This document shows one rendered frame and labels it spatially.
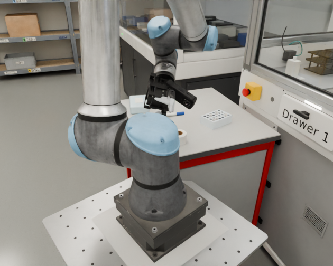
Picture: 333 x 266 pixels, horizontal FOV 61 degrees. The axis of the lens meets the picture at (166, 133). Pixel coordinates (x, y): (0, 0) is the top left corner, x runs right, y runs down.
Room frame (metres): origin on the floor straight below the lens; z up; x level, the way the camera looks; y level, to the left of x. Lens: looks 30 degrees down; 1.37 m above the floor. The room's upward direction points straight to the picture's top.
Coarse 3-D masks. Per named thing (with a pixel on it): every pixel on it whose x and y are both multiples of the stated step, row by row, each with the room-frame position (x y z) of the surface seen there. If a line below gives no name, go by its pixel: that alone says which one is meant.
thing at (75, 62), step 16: (0, 0) 4.00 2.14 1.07; (16, 0) 4.07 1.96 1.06; (32, 0) 4.13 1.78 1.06; (48, 0) 4.20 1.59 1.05; (64, 0) 4.26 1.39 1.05; (48, 32) 4.51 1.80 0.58; (64, 32) 4.51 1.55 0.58; (0, 64) 4.32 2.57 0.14; (48, 64) 4.32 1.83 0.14; (64, 64) 4.32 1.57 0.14; (80, 64) 4.29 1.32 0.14
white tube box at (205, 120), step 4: (212, 112) 1.20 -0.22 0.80; (220, 112) 1.20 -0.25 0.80; (224, 112) 1.20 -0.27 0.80; (200, 116) 1.16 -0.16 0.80; (204, 116) 1.17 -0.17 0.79; (208, 116) 1.16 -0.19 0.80; (212, 116) 1.16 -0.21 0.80; (216, 116) 1.16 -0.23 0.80; (220, 116) 1.16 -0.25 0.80; (228, 116) 1.16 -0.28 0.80; (232, 116) 1.17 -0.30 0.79; (200, 120) 1.16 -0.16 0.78; (204, 120) 1.14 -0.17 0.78; (208, 120) 1.12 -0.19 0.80; (216, 120) 1.12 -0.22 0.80; (220, 120) 1.13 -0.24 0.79; (224, 120) 1.14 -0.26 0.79; (228, 120) 1.16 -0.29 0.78; (204, 124) 1.14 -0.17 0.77; (208, 124) 1.12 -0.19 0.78; (212, 124) 1.10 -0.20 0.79; (216, 124) 1.11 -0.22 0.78; (220, 124) 1.13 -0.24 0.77; (224, 124) 1.14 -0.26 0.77; (212, 128) 1.10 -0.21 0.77; (216, 128) 1.11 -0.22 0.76
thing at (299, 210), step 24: (264, 120) 1.22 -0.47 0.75; (288, 144) 1.06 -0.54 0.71; (312, 144) 0.94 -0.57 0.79; (288, 168) 1.02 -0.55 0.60; (312, 168) 0.92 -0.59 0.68; (264, 192) 1.12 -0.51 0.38; (288, 192) 0.99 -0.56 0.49; (312, 192) 0.89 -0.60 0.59; (264, 216) 1.09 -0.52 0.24; (288, 216) 0.96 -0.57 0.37; (312, 216) 0.85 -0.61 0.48; (288, 240) 0.92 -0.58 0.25; (312, 240) 0.82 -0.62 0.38; (288, 264) 0.89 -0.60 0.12; (312, 264) 0.79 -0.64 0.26
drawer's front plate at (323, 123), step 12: (288, 96) 1.08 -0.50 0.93; (288, 108) 1.06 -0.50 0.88; (300, 108) 1.00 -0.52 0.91; (312, 108) 0.96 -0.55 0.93; (288, 120) 1.04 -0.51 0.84; (312, 120) 0.94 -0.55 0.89; (324, 120) 0.90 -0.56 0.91; (312, 132) 0.93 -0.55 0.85; (324, 132) 0.88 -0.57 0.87; (324, 144) 0.87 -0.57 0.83
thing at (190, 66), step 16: (128, 32) 2.65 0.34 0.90; (128, 48) 2.98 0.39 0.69; (144, 48) 2.17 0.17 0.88; (240, 48) 1.82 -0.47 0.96; (128, 64) 3.03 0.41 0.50; (144, 64) 2.46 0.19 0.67; (192, 64) 1.68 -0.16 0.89; (208, 64) 1.72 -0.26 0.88; (224, 64) 1.76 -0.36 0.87; (240, 64) 1.80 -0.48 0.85; (128, 80) 3.08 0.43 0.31; (144, 80) 2.47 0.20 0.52; (176, 80) 1.78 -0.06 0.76; (192, 80) 1.71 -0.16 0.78; (208, 80) 1.76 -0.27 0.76; (224, 80) 1.80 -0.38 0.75; (128, 96) 3.12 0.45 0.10
